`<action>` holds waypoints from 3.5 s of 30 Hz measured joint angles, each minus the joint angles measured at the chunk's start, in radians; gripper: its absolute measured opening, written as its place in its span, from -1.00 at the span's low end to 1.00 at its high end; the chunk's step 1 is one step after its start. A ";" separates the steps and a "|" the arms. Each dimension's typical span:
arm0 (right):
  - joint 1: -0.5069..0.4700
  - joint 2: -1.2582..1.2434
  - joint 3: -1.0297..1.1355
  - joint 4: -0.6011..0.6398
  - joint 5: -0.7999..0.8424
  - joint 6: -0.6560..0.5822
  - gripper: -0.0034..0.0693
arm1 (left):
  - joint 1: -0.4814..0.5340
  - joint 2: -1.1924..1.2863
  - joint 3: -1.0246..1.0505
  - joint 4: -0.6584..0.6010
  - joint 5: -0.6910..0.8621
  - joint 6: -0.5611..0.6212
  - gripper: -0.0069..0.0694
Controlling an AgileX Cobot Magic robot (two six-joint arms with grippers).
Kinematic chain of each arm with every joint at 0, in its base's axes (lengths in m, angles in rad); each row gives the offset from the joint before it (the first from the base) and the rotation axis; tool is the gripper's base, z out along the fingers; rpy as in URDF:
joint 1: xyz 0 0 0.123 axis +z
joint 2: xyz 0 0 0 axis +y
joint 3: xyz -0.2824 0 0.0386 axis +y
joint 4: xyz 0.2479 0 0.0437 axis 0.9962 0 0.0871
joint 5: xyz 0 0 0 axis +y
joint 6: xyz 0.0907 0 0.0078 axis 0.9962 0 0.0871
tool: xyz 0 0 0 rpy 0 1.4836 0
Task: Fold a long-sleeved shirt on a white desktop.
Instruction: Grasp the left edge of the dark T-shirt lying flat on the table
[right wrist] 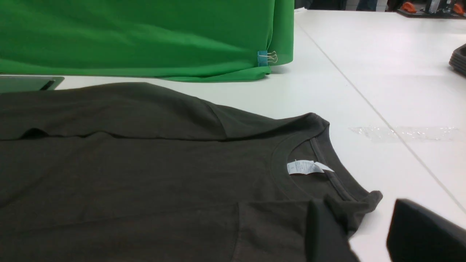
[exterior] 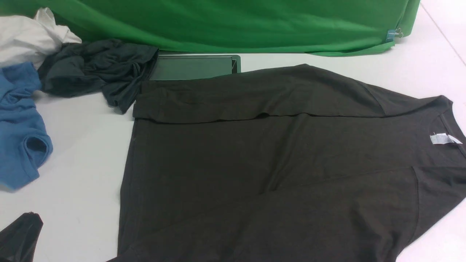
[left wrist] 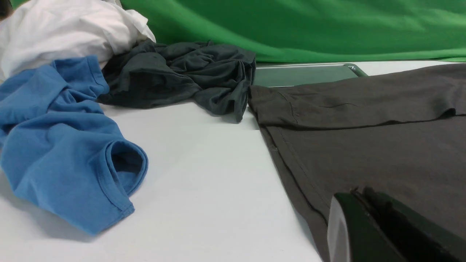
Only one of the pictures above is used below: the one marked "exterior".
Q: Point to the white crumpled garment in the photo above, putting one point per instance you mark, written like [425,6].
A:
[24,39]

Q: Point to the blue crumpled garment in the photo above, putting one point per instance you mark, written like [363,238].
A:
[24,142]

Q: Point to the gray recessed cable tray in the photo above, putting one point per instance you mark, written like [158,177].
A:
[191,67]

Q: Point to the dark teal crumpled garment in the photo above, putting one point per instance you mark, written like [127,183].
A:
[111,66]

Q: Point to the dark gray long-sleeve top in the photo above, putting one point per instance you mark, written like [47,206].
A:
[290,164]

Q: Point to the green backdrop cloth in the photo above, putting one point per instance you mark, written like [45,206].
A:
[332,28]

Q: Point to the blue binder clip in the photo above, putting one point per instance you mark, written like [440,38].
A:
[393,34]

